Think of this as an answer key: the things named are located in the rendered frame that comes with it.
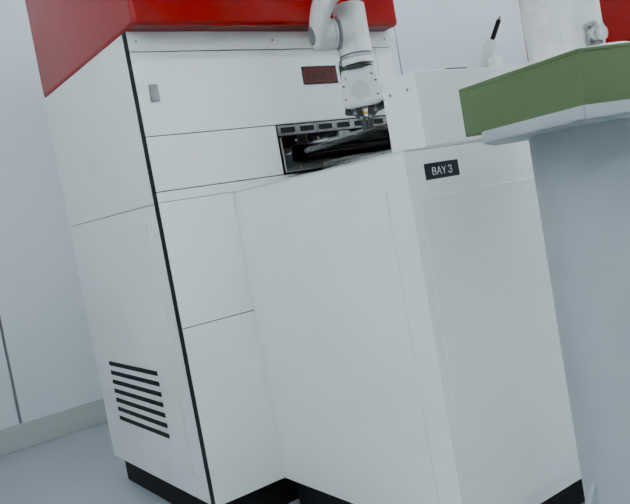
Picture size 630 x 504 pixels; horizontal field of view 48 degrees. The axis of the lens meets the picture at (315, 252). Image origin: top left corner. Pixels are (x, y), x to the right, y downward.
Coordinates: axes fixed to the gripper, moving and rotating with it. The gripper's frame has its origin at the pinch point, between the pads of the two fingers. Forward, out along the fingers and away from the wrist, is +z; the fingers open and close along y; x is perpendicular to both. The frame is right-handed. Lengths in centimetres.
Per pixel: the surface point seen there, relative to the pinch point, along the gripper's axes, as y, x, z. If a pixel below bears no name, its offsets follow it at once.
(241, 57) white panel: -27.8, -7.8, -22.9
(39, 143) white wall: -147, 81, -28
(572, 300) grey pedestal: 37, -65, 40
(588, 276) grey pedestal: 39, -67, 36
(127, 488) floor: -93, 7, 92
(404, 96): 14, -49, 0
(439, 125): 20, -48, 7
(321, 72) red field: -11.7, 10.5, -18.2
